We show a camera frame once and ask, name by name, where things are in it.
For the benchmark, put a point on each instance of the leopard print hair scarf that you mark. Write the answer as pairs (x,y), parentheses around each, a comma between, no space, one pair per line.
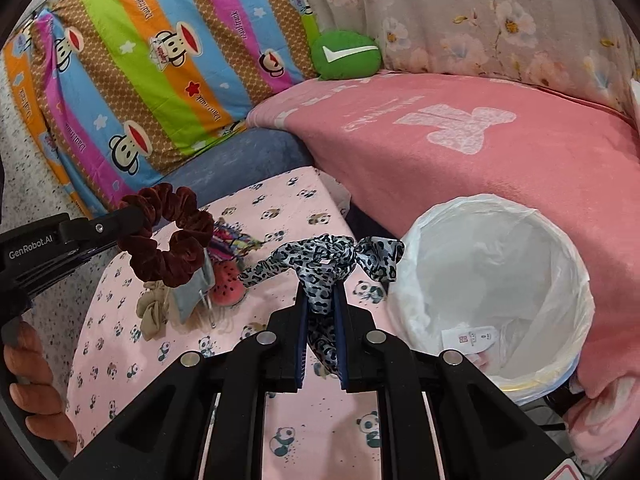
(320,260)

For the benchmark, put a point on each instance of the striped monkey print pillow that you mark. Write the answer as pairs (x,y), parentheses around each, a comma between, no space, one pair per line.
(150,60)

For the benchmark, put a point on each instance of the person's left hand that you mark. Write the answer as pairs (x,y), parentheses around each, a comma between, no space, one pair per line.
(35,385)

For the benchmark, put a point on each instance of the pink blanket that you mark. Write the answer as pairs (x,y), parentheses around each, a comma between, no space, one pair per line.
(450,170)

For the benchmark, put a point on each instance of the dark red velvet scrunchie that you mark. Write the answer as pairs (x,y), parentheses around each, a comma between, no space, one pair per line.
(170,260)

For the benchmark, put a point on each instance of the grey-blue scrunchie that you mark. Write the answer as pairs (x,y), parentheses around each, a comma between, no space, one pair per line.
(190,295)

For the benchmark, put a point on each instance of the pink panda print cloth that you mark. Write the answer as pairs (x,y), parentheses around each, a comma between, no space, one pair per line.
(280,200)

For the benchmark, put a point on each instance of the blue-grey cushion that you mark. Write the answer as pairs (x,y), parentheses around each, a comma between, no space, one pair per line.
(240,155)

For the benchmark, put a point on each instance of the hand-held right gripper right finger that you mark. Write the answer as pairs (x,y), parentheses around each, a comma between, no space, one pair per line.
(341,345)

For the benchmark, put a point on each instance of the white paper label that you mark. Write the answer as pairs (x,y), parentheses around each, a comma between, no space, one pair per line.
(470,337)

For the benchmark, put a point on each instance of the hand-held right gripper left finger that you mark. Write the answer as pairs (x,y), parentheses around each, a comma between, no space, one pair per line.
(300,345)

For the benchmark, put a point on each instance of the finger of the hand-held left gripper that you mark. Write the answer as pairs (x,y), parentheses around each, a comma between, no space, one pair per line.
(110,225)

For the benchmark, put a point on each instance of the pink floral bedsheet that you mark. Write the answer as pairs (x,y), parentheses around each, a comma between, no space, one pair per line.
(605,420)

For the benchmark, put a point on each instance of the colourful patterned scarf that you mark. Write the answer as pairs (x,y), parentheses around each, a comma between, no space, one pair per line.
(227,247)

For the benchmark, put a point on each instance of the trash bin with white liner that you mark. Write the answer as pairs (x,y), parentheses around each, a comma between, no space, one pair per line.
(500,260)

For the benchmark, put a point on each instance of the green cushion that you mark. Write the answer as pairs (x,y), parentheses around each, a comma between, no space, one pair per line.
(345,57)

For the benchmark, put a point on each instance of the pink watermelon plush piece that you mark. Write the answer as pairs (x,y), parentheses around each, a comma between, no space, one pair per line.
(227,285)

